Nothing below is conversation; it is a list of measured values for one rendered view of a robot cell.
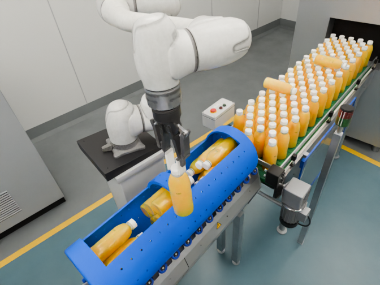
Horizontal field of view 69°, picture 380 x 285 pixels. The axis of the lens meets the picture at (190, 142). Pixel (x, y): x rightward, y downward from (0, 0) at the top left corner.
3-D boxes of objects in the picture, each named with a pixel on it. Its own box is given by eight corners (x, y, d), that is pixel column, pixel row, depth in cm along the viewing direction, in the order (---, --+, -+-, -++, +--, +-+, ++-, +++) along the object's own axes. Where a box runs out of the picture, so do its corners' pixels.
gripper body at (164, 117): (143, 105, 72) (150, 134, 77) (167, 115, 67) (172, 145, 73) (163, 93, 76) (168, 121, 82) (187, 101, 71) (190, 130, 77)
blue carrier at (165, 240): (78, 271, 115) (53, 238, 95) (212, 154, 160) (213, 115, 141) (121, 325, 101) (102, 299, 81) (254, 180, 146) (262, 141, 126)
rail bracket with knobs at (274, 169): (260, 182, 150) (262, 169, 143) (268, 174, 154) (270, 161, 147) (277, 191, 145) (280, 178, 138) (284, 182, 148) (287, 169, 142)
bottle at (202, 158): (224, 136, 140) (200, 156, 130) (232, 148, 141) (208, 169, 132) (216, 139, 146) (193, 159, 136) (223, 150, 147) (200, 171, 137)
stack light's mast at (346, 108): (329, 133, 145) (338, 108, 134) (335, 127, 148) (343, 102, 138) (342, 138, 142) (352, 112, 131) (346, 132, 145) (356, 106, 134)
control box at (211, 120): (202, 125, 175) (201, 111, 168) (221, 110, 186) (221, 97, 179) (215, 131, 170) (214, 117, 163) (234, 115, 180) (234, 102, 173)
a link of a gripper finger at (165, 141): (162, 125, 74) (159, 123, 75) (163, 154, 82) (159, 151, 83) (172, 119, 76) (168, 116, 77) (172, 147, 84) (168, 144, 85)
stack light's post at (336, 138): (296, 242, 217) (333, 133, 145) (299, 238, 219) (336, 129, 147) (301, 245, 215) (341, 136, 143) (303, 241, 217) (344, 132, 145)
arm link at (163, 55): (147, 98, 62) (200, 82, 66) (132, 25, 53) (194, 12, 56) (135, 80, 70) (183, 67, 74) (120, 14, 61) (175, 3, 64)
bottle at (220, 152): (237, 151, 138) (213, 173, 128) (225, 144, 141) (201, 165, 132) (238, 141, 133) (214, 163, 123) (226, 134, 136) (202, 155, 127)
